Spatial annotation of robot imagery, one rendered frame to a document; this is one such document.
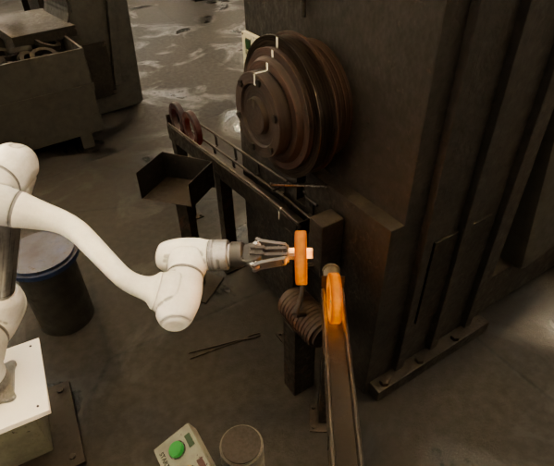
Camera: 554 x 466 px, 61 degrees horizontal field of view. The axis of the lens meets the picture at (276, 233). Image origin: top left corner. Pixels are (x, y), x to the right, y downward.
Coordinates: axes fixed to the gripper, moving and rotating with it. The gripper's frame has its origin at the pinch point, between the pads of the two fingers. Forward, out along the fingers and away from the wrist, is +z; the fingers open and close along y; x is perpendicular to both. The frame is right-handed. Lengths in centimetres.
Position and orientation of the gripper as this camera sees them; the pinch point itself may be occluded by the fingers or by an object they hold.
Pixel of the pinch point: (300, 252)
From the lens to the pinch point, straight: 135.5
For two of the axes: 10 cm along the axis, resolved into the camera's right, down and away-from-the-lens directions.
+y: -0.4, 6.2, -7.8
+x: -0.6, -7.8, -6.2
